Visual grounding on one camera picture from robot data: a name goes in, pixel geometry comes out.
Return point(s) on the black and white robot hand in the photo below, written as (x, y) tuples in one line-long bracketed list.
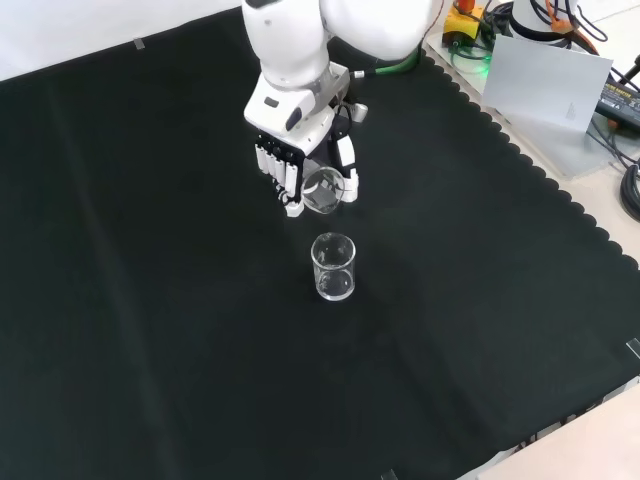
[(275, 107)]

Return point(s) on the clear glass beaker with water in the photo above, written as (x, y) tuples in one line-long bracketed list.
[(322, 192)]

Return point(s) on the clear empty glass beaker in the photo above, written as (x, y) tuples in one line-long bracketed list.
[(334, 280)]

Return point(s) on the clear tape piece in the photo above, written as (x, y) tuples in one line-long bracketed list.
[(389, 475), (633, 347), (139, 44)]

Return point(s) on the black bench cloth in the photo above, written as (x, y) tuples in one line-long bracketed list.
[(150, 250)]

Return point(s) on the yellow stop button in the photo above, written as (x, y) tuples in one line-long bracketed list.
[(462, 22)]

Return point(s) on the pale grey upright board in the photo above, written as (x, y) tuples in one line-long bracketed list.
[(545, 85)]

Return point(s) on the black power adapter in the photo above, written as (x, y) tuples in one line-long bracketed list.
[(620, 102)]

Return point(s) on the grey flat base plate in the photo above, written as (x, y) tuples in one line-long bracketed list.
[(575, 150)]

